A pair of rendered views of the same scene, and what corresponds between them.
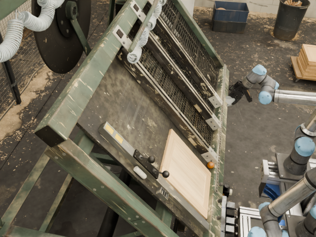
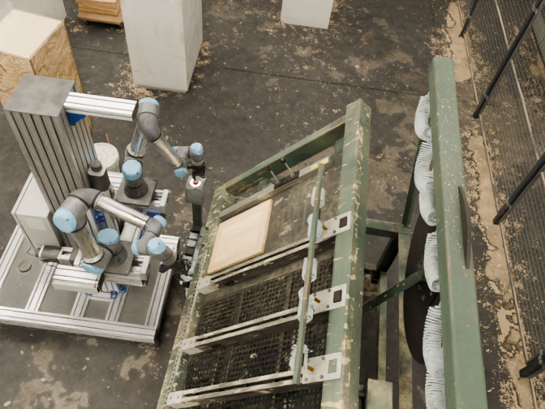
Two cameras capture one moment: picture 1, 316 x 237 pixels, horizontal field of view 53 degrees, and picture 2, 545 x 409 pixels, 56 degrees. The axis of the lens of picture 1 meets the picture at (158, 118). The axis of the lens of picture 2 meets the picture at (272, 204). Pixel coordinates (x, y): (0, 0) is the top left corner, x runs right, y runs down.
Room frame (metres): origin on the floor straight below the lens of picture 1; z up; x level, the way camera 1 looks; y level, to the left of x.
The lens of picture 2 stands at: (2.95, -0.27, 3.74)
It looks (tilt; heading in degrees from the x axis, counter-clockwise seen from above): 54 degrees down; 172
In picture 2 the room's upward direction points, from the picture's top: 9 degrees clockwise
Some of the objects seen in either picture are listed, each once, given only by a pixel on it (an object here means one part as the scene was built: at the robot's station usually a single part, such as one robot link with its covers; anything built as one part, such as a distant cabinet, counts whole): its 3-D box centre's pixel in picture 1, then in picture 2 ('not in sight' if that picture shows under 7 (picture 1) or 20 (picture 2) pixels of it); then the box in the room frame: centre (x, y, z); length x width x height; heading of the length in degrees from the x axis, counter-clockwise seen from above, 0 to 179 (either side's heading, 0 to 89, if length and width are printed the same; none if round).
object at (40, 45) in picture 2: not in sight; (44, 96); (-0.32, -1.86, 0.63); 0.50 x 0.42 x 1.25; 164
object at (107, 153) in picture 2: not in sight; (102, 165); (0.07, -1.38, 0.24); 0.32 x 0.30 x 0.47; 173
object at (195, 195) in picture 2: not in sight; (195, 190); (0.76, -0.52, 0.84); 0.12 x 0.12 x 0.18; 81
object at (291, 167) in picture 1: (296, 161); (113, 251); (1.42, -0.95, 1.09); 0.15 x 0.15 x 0.10
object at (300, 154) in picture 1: (303, 149); (109, 241); (1.42, -0.95, 1.20); 0.13 x 0.12 x 0.14; 160
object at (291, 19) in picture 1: (288, 18); not in sight; (5.48, -2.25, 0.33); 0.52 x 0.51 x 0.65; 173
